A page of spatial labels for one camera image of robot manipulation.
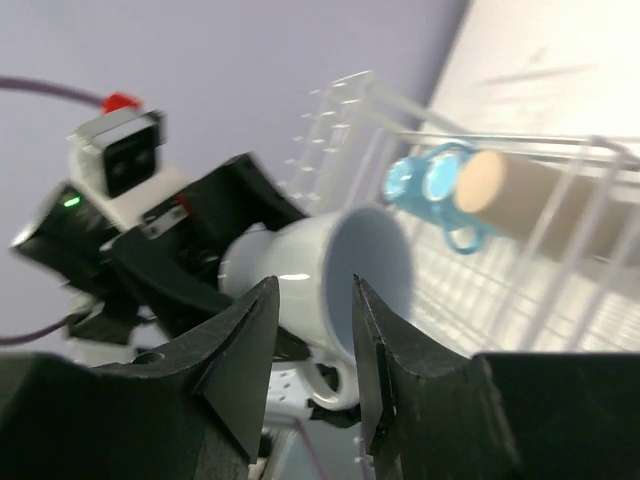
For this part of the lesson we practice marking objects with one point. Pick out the grey footed mug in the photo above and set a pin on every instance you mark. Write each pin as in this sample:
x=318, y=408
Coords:
x=315, y=261

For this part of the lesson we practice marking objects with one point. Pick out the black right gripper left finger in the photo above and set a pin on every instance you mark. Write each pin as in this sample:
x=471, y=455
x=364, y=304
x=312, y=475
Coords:
x=192, y=408

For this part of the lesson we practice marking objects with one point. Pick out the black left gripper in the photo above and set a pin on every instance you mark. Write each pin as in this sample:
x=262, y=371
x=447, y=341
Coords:
x=169, y=259

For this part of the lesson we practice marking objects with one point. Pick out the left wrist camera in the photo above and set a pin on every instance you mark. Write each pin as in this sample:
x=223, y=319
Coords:
x=115, y=161

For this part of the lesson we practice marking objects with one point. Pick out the light blue cream-lined mug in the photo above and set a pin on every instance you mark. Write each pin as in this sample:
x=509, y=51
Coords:
x=445, y=163

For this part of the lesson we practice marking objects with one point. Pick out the beige cup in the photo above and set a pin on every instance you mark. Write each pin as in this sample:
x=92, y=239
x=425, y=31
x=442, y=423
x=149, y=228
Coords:
x=509, y=193

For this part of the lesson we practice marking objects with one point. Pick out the tall light blue mug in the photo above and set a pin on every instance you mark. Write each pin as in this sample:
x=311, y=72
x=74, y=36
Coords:
x=403, y=186

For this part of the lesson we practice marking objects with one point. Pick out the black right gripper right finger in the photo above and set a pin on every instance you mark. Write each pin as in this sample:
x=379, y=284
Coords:
x=430, y=413

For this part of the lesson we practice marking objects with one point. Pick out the white wire dish rack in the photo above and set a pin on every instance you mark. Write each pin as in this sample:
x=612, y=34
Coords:
x=506, y=296

